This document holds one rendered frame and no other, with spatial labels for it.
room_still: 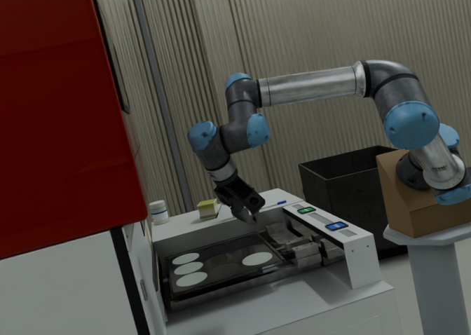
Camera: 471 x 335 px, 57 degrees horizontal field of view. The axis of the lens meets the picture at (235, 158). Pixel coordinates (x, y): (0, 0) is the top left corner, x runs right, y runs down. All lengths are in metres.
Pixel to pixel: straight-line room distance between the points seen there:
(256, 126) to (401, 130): 0.34
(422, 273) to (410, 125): 0.79
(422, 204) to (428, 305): 0.39
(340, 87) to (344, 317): 0.61
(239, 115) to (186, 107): 3.30
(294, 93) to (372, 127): 3.84
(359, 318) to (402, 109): 0.57
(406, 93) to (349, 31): 3.83
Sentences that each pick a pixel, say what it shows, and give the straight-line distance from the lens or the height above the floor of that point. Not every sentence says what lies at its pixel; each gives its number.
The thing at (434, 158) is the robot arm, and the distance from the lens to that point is 1.25.
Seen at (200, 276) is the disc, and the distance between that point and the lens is 1.41.
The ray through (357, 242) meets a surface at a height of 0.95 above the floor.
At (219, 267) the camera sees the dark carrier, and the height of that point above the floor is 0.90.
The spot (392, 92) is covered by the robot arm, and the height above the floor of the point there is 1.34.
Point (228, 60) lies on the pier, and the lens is 4.27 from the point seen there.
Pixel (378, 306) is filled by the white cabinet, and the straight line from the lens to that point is 1.29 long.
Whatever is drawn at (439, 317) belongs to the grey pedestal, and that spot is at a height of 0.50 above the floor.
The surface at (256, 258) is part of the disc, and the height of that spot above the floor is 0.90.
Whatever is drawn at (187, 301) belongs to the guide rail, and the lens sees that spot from 1.41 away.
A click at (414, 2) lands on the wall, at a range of 5.33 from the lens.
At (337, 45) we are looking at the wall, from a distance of 4.81.
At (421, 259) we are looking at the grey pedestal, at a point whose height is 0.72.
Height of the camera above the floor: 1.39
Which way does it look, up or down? 7 degrees down
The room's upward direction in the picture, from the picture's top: 13 degrees counter-clockwise
